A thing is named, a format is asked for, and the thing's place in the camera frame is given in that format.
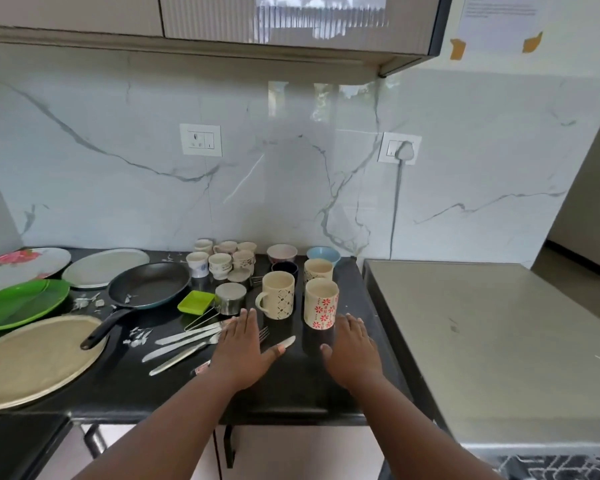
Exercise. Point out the white wall socket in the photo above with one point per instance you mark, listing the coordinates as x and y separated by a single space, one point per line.
387 147

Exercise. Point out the beige speckled round plate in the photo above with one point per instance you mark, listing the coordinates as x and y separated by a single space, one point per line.
35 359

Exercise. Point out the yellow tape piece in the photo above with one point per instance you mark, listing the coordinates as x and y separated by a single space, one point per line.
457 49
532 43

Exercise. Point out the light blue bowl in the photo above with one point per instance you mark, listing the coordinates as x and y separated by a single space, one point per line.
324 254

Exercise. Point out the white floral bowl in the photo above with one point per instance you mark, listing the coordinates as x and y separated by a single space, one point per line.
282 252

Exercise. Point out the person's right hand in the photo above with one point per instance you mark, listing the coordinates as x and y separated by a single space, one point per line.
355 354

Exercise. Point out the plain cream mug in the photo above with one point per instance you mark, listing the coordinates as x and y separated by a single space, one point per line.
318 269

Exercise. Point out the white pink flower plate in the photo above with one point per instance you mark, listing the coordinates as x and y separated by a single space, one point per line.
25 267

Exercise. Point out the silver dishwasher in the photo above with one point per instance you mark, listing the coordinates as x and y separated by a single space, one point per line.
505 344

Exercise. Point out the beige wall cabinet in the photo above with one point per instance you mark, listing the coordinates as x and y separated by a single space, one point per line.
80 14

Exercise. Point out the red flower print mug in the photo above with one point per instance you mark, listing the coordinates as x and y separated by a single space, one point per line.
321 304

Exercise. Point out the green plate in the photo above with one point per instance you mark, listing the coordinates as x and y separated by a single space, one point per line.
20 304

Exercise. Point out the cluster of small teacups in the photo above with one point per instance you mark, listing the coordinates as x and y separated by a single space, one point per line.
220 264

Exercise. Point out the person's left hand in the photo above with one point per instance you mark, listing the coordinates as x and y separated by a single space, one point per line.
240 354

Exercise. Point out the green rectangular dish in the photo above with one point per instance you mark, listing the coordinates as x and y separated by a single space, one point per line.
196 301

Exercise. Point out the plain beige small plate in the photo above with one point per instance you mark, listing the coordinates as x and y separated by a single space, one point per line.
105 267

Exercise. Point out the cream diamond pattern mug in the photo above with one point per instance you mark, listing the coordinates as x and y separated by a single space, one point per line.
280 297

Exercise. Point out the dark blue cup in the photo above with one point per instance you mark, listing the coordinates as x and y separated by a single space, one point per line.
285 268

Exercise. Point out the black frying pan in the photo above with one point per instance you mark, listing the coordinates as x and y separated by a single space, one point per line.
147 284

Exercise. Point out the person's left forearm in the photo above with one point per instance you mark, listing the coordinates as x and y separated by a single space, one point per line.
170 434

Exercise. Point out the person's right forearm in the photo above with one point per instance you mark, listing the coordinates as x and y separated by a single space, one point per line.
415 434

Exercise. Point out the white socket with switch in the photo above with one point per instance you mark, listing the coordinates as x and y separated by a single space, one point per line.
200 139

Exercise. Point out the black countertop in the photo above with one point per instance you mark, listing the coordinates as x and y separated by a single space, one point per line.
300 389

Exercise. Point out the pink base cabinet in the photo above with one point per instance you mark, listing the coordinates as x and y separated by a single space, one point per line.
300 454

